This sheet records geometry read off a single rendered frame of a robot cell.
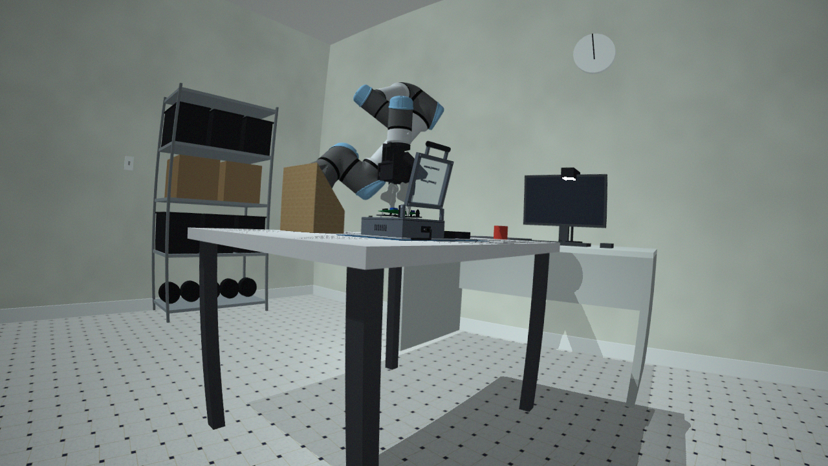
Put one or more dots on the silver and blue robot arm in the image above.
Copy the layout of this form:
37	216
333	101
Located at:
410	111

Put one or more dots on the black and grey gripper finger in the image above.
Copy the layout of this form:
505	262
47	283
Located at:
401	195
389	196

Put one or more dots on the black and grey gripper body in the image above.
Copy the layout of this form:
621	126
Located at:
393	166

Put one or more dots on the green circuit board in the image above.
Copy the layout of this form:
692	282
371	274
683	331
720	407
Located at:
394	211

